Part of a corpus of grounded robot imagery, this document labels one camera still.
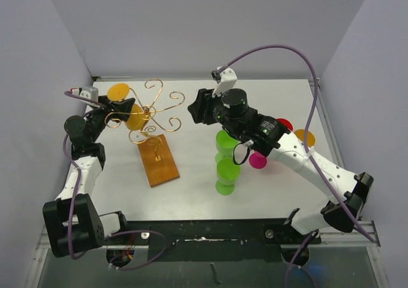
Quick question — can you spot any red plastic wine glass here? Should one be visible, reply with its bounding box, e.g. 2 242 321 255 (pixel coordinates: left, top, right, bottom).
277 118 293 131

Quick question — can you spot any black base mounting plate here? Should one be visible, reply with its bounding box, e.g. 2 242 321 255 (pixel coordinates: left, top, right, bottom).
106 219 321 268

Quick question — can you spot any pink plastic wine glass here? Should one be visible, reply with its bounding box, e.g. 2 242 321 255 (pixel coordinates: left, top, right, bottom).
249 151 268 169

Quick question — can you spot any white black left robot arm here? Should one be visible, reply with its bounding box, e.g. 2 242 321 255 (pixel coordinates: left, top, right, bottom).
42 96 135 259

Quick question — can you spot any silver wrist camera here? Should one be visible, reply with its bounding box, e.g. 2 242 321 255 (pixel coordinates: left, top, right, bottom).
70 86 98 101
211 66 238 97

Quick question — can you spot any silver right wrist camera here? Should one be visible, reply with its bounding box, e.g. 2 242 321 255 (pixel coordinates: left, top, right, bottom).
211 66 238 97

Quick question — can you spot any orange plastic wine glass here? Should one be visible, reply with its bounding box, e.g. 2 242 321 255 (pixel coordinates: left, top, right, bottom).
105 83 150 134
294 129 316 147

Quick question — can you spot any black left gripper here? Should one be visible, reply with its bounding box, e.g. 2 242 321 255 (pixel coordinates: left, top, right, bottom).
87 94 135 142

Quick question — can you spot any aluminium frame rail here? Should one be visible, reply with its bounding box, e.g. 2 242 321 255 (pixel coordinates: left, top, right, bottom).
309 80 377 245

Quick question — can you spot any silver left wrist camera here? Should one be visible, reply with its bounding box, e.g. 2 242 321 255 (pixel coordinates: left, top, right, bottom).
70 86 98 101

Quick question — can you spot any gold wire wine glass rack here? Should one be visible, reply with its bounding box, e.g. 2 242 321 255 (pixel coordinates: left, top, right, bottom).
101 78 187 189

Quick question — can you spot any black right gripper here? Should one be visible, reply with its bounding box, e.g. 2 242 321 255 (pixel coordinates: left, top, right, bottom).
189 85 244 138

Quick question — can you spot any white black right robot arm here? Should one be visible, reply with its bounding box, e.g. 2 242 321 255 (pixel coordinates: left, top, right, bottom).
187 89 374 243

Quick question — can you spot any green plastic wine glass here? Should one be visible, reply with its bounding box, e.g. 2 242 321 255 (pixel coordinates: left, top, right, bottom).
215 157 240 196
215 130 238 163

